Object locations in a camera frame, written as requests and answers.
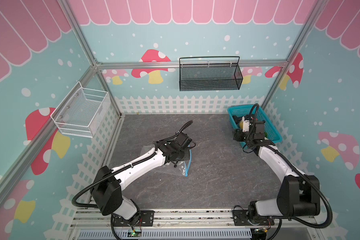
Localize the teal plastic basket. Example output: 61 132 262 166
228 104 282 143

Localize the clear zip top bag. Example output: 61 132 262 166
153 150 192 177

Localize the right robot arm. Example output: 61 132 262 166
233 114 333 229

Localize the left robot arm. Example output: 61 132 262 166
72 132 196 222

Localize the black wire mesh basket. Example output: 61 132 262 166
179 56 244 92

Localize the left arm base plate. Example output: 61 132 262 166
113 210 155 227

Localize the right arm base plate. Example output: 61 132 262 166
232 209 275 227

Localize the white wire mesh basket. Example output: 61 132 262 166
51 82 111 138

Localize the white perforated cable tray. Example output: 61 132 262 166
77 229 253 240

